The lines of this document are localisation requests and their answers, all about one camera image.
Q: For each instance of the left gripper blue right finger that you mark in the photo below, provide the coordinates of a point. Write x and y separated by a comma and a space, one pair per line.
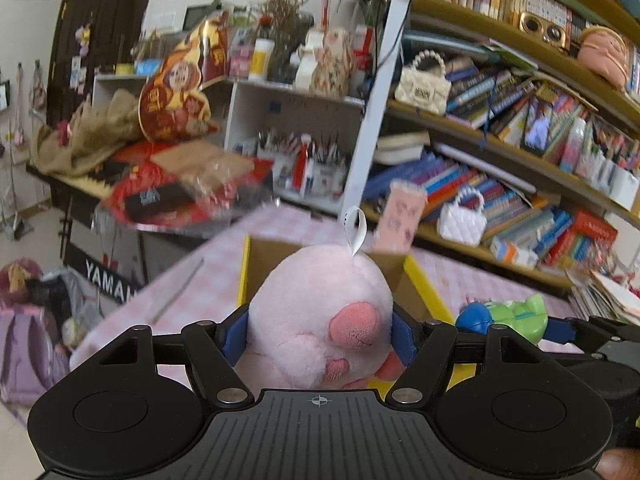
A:
425, 350

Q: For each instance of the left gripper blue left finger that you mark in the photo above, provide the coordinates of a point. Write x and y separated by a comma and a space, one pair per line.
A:
213, 350

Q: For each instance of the green dinosaur toy blue cap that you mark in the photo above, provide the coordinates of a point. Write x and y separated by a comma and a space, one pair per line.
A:
529, 317

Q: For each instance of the pink plush toy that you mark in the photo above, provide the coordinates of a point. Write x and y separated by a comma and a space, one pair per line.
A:
322, 320

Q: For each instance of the right hand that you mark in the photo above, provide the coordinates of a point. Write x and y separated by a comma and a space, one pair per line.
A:
619, 464

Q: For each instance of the stack of papers and booklets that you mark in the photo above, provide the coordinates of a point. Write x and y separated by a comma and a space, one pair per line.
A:
594, 294

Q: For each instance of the yellow cardboard box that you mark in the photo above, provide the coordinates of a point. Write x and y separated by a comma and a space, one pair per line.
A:
320, 316

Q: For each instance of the pink cartoon desk mat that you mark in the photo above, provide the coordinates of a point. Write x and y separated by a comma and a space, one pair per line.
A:
209, 283

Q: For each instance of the pink cylindrical cup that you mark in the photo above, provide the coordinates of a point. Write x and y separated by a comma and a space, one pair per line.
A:
400, 218

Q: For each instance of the blue orange white box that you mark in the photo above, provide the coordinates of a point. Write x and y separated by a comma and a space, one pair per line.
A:
508, 252

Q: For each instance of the black Yamaha keyboard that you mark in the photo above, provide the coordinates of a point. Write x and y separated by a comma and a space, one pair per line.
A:
117, 259

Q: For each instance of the white quilted pearl handbag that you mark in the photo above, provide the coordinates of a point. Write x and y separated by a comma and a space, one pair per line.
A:
460, 224

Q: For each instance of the purple backpack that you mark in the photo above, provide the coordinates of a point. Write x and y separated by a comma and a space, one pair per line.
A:
32, 359

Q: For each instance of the red gold cartoon decoration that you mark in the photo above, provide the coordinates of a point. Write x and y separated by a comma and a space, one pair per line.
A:
173, 106

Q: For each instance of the brown blanket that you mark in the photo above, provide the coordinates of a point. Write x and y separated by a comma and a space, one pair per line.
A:
94, 134

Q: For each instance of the cream quilted handbag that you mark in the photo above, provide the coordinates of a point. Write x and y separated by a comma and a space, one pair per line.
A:
422, 89

